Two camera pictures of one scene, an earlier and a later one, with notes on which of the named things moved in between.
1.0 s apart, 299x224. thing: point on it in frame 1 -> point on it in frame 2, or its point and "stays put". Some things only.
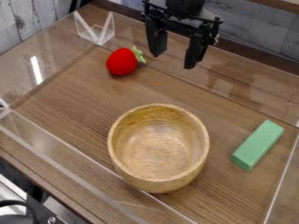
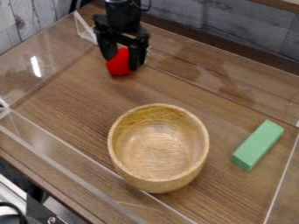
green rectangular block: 257,144 stays put
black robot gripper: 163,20 -> 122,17
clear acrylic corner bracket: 98,34 stays put
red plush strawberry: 123,60 stays put
